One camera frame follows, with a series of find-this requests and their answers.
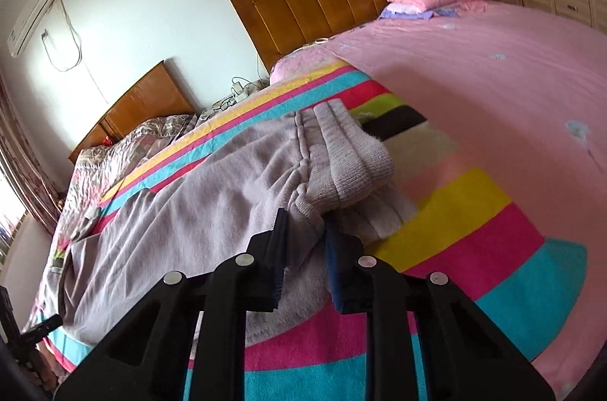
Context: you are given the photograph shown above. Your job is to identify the lilac sweatpants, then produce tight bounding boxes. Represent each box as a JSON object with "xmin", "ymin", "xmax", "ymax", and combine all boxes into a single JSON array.
[{"xmin": 57, "ymin": 100, "xmax": 416, "ymax": 346}]

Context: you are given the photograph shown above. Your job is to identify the rainbow striped blanket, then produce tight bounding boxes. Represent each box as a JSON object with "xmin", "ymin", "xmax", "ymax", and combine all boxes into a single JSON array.
[{"xmin": 42, "ymin": 60, "xmax": 590, "ymax": 401}]

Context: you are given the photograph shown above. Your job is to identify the floral pink grey quilt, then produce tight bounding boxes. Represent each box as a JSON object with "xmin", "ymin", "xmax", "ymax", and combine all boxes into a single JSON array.
[{"xmin": 22, "ymin": 112, "xmax": 201, "ymax": 330}]

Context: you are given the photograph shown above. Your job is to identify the pink patterned curtain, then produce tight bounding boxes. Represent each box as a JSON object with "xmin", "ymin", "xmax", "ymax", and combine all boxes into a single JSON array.
[{"xmin": 0, "ymin": 82, "xmax": 61, "ymax": 236}]

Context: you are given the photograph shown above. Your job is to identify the small wooden headboard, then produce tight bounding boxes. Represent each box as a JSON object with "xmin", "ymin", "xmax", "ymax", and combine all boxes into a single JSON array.
[{"xmin": 69, "ymin": 61, "xmax": 195, "ymax": 164}]

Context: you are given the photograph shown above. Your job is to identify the pink bed sheet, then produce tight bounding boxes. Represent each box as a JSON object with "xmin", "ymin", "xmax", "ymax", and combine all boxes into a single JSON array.
[{"xmin": 270, "ymin": 3, "xmax": 606, "ymax": 399}]

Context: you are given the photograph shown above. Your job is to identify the white power strip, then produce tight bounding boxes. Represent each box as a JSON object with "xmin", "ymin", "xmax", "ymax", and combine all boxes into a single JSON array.
[{"xmin": 231, "ymin": 82, "xmax": 249, "ymax": 103}]

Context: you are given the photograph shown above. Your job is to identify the nightstand with floral cloth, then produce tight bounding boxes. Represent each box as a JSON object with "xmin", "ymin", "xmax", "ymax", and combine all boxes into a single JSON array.
[{"xmin": 197, "ymin": 76, "xmax": 270, "ymax": 124}]

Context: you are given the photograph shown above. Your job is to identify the white hanging power cable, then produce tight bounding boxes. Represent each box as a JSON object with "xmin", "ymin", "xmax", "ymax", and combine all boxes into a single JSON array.
[{"xmin": 40, "ymin": 0, "xmax": 85, "ymax": 74}]

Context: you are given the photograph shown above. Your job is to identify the white wall air conditioner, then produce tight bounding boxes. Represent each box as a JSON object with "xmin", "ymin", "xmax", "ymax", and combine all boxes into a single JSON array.
[{"xmin": 6, "ymin": 0, "xmax": 55, "ymax": 58}]

